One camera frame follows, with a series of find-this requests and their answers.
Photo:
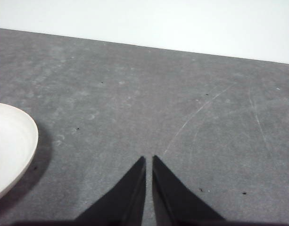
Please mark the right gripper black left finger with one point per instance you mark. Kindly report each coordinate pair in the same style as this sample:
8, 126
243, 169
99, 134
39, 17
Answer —
127, 202

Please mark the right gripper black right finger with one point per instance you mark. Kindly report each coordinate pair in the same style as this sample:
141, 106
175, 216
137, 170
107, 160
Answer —
172, 202

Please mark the white round plate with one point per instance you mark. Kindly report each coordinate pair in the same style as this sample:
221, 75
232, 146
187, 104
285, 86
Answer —
12, 146

